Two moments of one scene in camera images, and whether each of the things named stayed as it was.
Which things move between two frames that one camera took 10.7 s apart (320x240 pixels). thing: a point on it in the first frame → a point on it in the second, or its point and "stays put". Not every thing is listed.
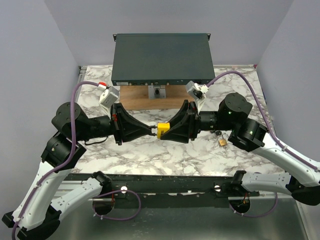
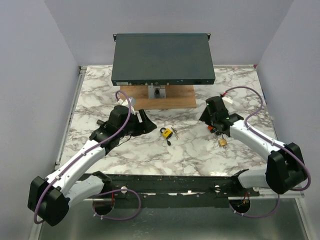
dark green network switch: [162, 59] stays put
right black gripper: [184, 125] → [204, 117]
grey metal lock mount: [157, 91] stays put
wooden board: [136, 98] stays put
